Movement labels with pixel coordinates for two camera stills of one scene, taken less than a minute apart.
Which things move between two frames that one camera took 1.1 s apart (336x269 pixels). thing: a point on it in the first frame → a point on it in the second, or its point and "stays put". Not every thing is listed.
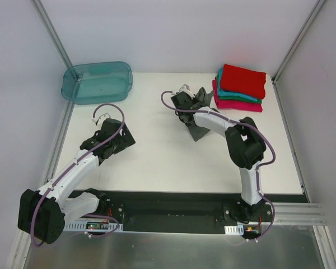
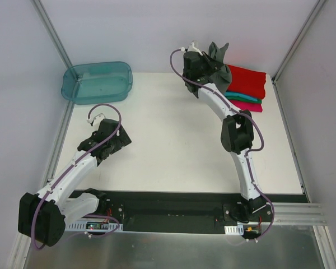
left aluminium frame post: x=42 y=12 stays put
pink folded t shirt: x=245 y=106 stays put
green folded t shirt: x=259 y=101 stays put
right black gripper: x=192 y=102 → x=213 y=63
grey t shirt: x=203 y=99 → x=222 y=77
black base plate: x=185 y=212 stays put
